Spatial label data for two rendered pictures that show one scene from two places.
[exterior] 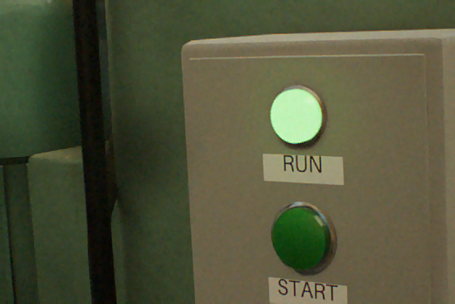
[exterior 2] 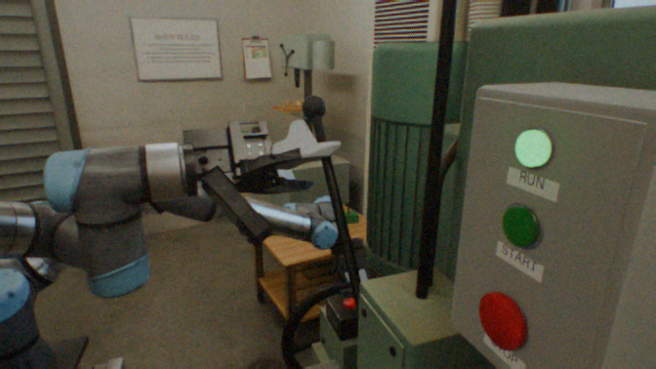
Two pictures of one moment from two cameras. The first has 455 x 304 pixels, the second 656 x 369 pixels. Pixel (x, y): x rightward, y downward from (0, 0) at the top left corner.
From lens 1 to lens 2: 0.13 m
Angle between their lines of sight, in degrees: 35
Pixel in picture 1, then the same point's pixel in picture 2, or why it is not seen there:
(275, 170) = (513, 179)
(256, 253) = (494, 224)
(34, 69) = not seen: hidden behind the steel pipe
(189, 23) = (509, 68)
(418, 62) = (638, 129)
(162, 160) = not seen: hidden behind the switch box
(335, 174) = (552, 193)
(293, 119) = (528, 151)
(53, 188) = not seen: hidden behind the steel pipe
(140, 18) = (482, 62)
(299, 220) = (518, 216)
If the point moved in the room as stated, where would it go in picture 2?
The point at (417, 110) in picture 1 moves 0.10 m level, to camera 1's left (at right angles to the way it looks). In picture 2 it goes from (626, 166) to (387, 136)
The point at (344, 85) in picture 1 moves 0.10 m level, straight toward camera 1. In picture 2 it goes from (572, 135) to (481, 194)
